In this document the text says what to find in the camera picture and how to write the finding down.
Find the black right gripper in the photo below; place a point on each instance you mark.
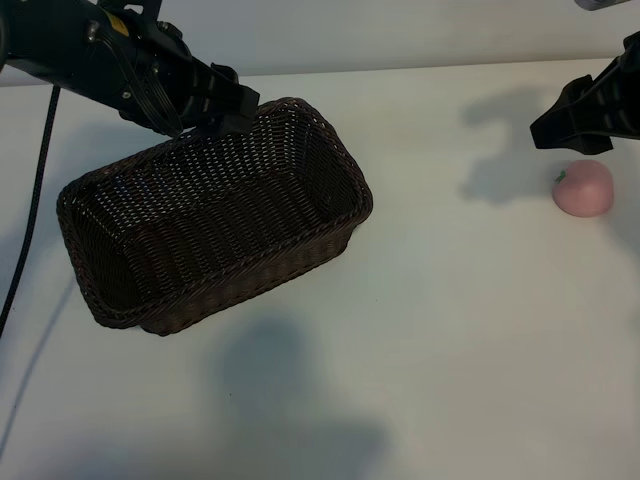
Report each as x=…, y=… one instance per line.
x=632, y=47

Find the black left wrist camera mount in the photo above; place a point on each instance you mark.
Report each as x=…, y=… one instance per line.
x=130, y=4

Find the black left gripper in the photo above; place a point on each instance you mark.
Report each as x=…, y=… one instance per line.
x=145, y=55

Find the pink toy peach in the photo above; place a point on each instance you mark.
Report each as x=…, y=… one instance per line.
x=585, y=192

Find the dark brown woven basket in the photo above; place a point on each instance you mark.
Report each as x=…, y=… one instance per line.
x=225, y=210

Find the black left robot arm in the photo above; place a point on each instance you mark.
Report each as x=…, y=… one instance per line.
x=45, y=45

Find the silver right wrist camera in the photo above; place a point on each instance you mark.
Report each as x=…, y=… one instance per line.
x=600, y=4

